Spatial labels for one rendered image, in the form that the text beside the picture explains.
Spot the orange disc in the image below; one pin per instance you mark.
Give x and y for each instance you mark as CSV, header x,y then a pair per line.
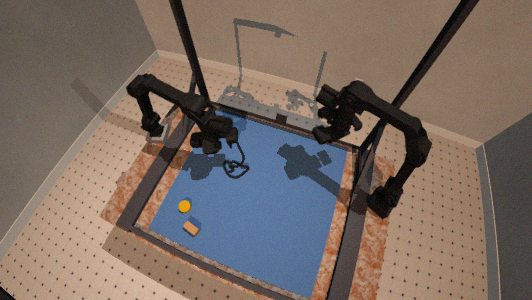
x,y
185,206

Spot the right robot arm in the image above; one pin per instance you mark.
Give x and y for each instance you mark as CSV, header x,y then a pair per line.
x,y
191,104

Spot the dark brown rope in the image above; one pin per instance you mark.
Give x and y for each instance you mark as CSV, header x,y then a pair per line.
x,y
232,166

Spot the brown wooden block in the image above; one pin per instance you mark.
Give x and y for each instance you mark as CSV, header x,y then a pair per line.
x,y
191,228

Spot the blue mat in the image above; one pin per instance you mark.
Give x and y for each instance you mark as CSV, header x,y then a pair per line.
x,y
273,222

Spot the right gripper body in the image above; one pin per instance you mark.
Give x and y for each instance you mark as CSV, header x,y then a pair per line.
x,y
196,141

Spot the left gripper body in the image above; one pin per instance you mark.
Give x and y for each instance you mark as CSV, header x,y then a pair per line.
x,y
338,126

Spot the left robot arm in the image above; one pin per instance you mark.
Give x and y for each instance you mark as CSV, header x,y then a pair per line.
x,y
360,96

